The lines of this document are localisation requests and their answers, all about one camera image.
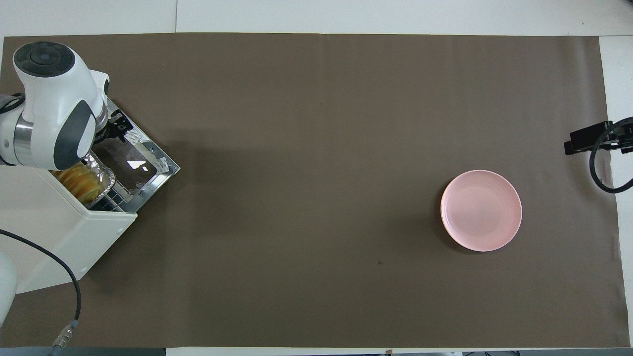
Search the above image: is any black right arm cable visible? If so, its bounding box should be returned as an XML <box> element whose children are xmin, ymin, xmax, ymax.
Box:
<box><xmin>588</xmin><ymin>119</ymin><xmax>633</xmax><ymax>193</ymax></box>

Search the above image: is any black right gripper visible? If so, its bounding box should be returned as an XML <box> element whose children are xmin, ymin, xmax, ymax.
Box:
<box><xmin>564</xmin><ymin>118</ymin><xmax>633</xmax><ymax>156</ymax></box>

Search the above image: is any oven wire rack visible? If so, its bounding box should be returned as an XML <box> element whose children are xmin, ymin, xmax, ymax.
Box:
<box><xmin>91</xmin><ymin>180</ymin><xmax>137</xmax><ymax>213</ymax></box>

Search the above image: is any white toaster oven body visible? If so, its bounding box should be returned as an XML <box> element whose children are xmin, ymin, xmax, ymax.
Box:
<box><xmin>0</xmin><ymin>166</ymin><xmax>138</xmax><ymax>294</ymax></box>

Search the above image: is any brown table mat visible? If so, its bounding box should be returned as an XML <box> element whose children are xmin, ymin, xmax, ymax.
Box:
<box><xmin>0</xmin><ymin>33</ymin><xmax>631</xmax><ymax>348</ymax></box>

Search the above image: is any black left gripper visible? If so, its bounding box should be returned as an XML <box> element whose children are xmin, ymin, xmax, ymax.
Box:
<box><xmin>94</xmin><ymin>112</ymin><xmax>134</xmax><ymax>145</ymax></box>

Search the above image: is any pink round plate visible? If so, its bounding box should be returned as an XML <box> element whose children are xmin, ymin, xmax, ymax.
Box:
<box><xmin>441</xmin><ymin>170</ymin><xmax>523</xmax><ymax>252</ymax></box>

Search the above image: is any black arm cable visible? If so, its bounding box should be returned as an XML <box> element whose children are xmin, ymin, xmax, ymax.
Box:
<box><xmin>588</xmin><ymin>119</ymin><xmax>633</xmax><ymax>193</ymax></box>
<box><xmin>0</xmin><ymin>229</ymin><xmax>81</xmax><ymax>356</ymax></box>

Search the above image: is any sliced yellow bread loaf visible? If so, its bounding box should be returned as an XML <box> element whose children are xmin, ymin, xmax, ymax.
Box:
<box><xmin>52</xmin><ymin>163</ymin><xmax>105</xmax><ymax>203</ymax></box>

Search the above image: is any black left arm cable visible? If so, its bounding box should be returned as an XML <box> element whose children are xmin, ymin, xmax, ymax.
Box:
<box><xmin>0</xmin><ymin>229</ymin><xmax>81</xmax><ymax>356</ymax></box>

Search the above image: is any aluminium foil tray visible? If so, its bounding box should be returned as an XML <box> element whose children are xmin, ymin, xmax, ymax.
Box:
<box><xmin>49</xmin><ymin>151</ymin><xmax>117</xmax><ymax>207</ymax></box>

